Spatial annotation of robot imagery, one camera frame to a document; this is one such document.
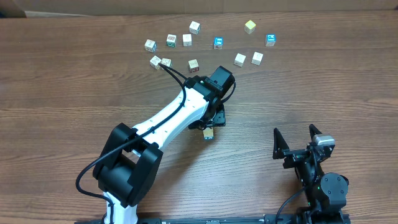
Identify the ice cream picture block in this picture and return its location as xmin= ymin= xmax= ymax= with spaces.
xmin=182 ymin=34 xmax=192 ymax=47

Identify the green letter B block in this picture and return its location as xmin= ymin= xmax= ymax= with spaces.
xmin=166 ymin=34 xmax=177 ymax=47

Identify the car picture wooden block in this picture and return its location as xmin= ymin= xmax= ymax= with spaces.
xmin=144 ymin=39 xmax=157 ymax=52

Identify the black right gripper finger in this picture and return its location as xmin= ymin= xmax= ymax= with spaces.
xmin=272 ymin=128 xmax=289 ymax=159
xmin=308 ymin=124 xmax=322 ymax=140

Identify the red letter E block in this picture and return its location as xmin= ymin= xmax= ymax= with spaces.
xmin=188 ymin=59 xmax=200 ymax=73

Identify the far white wooden block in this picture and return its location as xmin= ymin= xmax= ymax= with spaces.
xmin=189 ymin=21 xmax=200 ymax=35

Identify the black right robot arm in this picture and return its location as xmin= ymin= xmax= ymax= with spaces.
xmin=268 ymin=124 xmax=350 ymax=223

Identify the red side picture block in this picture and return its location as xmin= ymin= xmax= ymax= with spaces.
xmin=251 ymin=52 xmax=264 ymax=65

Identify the yellow top wooden block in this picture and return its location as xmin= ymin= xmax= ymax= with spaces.
xmin=244 ymin=20 xmax=256 ymax=34

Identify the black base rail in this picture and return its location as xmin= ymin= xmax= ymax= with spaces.
xmin=74 ymin=213 xmax=352 ymax=224

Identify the yellow side picture block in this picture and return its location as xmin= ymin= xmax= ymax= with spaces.
xmin=150 ymin=55 xmax=162 ymax=70

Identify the green side violin block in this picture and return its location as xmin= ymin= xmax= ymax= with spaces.
xmin=234 ymin=54 xmax=246 ymax=67

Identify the yellow letter K block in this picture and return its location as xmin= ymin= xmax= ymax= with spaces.
xmin=202 ymin=127 xmax=214 ymax=139

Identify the blue top far block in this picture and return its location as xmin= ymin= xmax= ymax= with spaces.
xmin=265 ymin=34 xmax=276 ymax=47

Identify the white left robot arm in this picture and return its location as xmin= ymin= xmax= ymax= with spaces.
xmin=93 ymin=66 xmax=236 ymax=223

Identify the blue top picture block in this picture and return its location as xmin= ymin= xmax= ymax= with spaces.
xmin=213 ymin=37 xmax=224 ymax=49

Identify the plain white wooden block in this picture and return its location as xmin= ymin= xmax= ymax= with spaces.
xmin=161 ymin=58 xmax=172 ymax=67

